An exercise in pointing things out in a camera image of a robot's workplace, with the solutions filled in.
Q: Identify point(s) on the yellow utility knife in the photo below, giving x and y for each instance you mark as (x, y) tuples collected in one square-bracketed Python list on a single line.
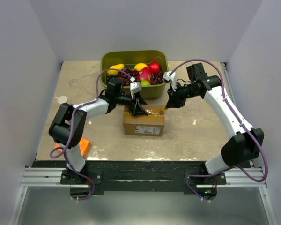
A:
[(163, 110)]

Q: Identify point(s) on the brown taped cardboard box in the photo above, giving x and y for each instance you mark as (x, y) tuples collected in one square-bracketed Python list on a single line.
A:
[(148, 125)]

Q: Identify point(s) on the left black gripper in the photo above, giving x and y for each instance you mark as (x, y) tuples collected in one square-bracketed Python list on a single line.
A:
[(137, 109)]

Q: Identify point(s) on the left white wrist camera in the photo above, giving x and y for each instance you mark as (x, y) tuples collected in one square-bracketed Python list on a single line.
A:
[(135, 87)]

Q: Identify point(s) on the yellow lemon fruit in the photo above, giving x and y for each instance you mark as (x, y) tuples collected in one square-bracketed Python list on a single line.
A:
[(140, 66)]

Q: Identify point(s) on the red grape bunch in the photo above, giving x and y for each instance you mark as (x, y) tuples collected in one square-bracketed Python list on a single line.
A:
[(127, 76)]

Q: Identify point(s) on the red apple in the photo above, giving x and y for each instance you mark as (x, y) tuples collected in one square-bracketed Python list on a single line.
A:
[(154, 68)]

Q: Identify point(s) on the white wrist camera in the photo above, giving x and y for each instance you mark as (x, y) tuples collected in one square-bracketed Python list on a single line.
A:
[(135, 87), (170, 77)]

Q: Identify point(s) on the green lime fruit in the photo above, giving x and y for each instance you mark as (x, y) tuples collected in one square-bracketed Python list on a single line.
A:
[(145, 83)]

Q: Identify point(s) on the yellow mango fruit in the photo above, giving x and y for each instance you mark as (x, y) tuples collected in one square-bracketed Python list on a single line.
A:
[(115, 69)]

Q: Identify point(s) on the olive green plastic bin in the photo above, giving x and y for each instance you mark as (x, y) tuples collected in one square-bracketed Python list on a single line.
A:
[(131, 58)]

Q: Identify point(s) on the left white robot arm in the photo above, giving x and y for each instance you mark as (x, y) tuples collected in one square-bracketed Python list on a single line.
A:
[(68, 124)]

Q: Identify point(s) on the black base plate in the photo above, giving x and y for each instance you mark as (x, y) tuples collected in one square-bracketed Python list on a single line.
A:
[(99, 177)]

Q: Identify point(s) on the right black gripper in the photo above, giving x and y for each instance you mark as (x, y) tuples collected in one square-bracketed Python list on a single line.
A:
[(175, 100)]

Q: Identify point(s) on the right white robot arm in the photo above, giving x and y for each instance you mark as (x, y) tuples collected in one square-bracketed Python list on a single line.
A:
[(244, 140)]

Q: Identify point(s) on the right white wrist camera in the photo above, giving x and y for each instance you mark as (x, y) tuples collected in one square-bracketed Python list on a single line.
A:
[(170, 77)]

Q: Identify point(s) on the orange patterned block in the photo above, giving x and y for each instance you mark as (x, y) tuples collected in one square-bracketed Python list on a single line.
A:
[(84, 146)]

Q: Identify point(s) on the bottle with beige cap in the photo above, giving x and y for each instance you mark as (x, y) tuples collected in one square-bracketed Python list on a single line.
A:
[(61, 99)]

